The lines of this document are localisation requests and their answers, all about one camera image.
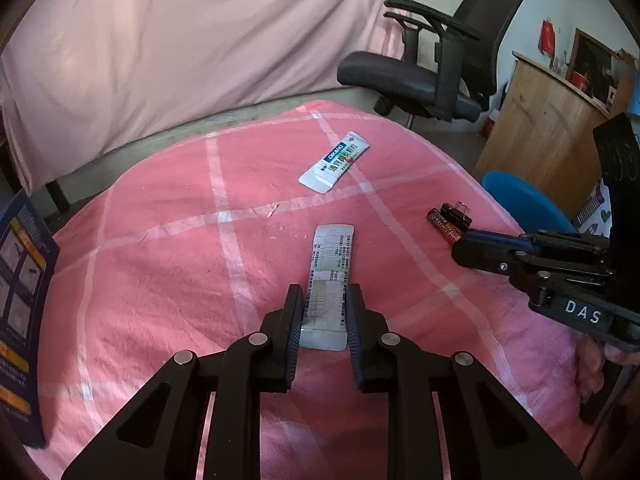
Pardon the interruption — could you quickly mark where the blue plastic stool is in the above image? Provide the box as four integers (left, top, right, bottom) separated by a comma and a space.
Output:
481, 170, 579, 237

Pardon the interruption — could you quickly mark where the long silver blister strip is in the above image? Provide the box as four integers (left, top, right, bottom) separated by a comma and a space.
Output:
299, 223, 356, 352

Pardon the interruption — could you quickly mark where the pink hanging sheet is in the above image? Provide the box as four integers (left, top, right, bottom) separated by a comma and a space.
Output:
0, 0, 417, 197

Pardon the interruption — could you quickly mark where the person's right hand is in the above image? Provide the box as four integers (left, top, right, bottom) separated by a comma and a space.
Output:
575, 336, 640, 395

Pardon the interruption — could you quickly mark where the black red battery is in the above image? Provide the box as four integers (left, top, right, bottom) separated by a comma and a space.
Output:
426, 207, 467, 246

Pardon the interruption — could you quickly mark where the black binder clip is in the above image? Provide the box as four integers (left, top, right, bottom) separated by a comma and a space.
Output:
439, 201, 474, 229

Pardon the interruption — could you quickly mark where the blue cardboard box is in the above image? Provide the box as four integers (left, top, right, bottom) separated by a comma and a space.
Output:
0, 190, 61, 449

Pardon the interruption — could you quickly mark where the heart print cloth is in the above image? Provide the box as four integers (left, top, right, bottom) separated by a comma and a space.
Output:
576, 182, 614, 239

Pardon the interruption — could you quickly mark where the red hanging bag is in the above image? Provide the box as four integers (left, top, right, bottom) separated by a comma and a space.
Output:
538, 17, 556, 57

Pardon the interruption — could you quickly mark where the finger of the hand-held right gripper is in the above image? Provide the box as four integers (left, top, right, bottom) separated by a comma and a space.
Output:
469, 228, 538, 255
451, 233, 532, 281

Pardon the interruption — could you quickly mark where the wooden cabinet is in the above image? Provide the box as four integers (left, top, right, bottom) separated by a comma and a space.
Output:
472, 50, 615, 217

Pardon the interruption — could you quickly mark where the white printed sachet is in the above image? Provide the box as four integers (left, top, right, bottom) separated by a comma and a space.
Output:
298, 131, 371, 194

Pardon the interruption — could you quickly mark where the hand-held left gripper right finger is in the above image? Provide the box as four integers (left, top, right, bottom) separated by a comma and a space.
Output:
345, 283, 584, 480

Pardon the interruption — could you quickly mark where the pink checked blanket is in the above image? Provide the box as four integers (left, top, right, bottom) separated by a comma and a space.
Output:
24, 99, 603, 480

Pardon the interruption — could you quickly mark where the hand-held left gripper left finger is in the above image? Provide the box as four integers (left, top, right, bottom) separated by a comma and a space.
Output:
60, 284, 304, 480

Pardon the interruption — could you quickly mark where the black office chair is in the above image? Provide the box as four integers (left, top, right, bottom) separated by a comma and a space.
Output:
337, 0, 539, 129

